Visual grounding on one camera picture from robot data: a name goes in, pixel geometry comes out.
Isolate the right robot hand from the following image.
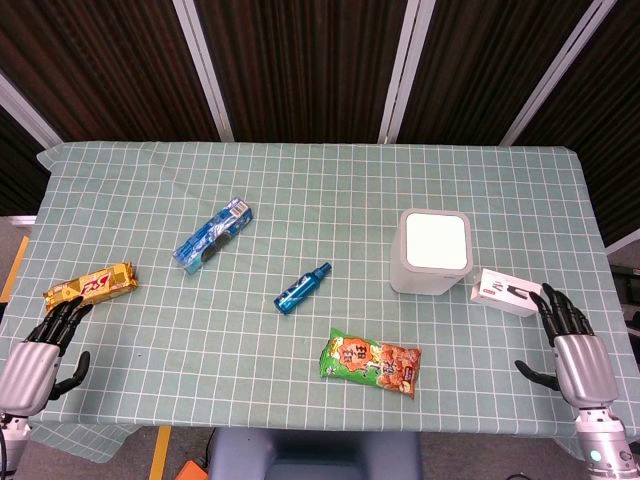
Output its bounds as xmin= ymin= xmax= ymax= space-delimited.
xmin=514 ymin=282 xmax=620 ymax=411

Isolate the white partition frame post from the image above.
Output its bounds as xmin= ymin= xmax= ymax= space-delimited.
xmin=0 ymin=72 xmax=64 ymax=150
xmin=377 ymin=0 xmax=426 ymax=145
xmin=172 ymin=0 xmax=235 ymax=143
xmin=499 ymin=0 xmax=614 ymax=147

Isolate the green snack bag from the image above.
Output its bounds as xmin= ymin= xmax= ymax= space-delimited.
xmin=319 ymin=327 xmax=423 ymax=400

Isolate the gold wafer package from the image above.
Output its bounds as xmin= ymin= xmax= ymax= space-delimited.
xmin=42 ymin=261 xmax=138 ymax=314

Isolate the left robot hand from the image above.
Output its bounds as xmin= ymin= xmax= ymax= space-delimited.
xmin=0 ymin=295 xmax=94 ymax=417

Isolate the blue spray bottle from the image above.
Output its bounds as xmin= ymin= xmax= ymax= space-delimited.
xmin=273 ymin=261 xmax=333 ymax=316

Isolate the white cube container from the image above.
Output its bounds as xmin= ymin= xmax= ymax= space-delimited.
xmin=389 ymin=208 xmax=474 ymax=297

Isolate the blue cookie package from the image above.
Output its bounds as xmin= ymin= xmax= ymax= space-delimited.
xmin=172 ymin=198 xmax=253 ymax=275

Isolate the orange object on floor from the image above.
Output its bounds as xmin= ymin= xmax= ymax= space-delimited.
xmin=175 ymin=459 xmax=210 ymax=480

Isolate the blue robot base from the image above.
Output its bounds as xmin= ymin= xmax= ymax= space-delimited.
xmin=209 ymin=428 xmax=424 ymax=480

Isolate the green checkered tablecloth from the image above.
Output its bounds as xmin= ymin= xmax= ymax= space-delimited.
xmin=0 ymin=141 xmax=640 ymax=461

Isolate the white small product box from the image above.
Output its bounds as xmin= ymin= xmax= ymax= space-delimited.
xmin=471 ymin=268 xmax=544 ymax=319

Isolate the yellow floor tape strip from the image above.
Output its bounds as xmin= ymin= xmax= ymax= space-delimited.
xmin=148 ymin=425 xmax=173 ymax=480

